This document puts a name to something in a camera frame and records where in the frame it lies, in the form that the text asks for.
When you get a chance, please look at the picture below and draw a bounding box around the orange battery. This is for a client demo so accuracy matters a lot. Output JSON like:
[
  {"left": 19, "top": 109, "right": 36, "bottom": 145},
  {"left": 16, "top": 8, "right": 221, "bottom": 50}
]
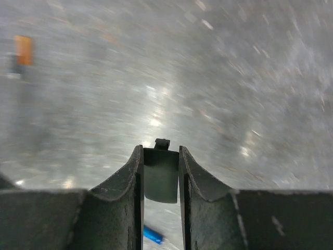
[{"left": 15, "top": 35, "right": 33, "bottom": 65}]

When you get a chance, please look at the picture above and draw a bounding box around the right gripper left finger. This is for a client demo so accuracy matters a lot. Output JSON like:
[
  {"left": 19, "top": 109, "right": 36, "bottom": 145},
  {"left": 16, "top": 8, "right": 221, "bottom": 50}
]
[{"left": 1, "top": 145, "right": 144, "bottom": 249}]

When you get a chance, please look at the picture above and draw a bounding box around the blue battery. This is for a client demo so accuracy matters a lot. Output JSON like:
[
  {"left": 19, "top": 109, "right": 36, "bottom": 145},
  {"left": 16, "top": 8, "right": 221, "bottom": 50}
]
[{"left": 143, "top": 225, "right": 163, "bottom": 245}]

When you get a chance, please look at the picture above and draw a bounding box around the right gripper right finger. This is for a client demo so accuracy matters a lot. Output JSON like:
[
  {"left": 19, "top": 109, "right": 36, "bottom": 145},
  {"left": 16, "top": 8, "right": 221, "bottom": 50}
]
[{"left": 179, "top": 146, "right": 332, "bottom": 249}]

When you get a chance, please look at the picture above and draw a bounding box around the black silver battery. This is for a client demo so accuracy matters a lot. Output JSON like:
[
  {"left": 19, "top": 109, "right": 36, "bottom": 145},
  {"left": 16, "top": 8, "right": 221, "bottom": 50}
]
[{"left": 6, "top": 54, "right": 24, "bottom": 80}]

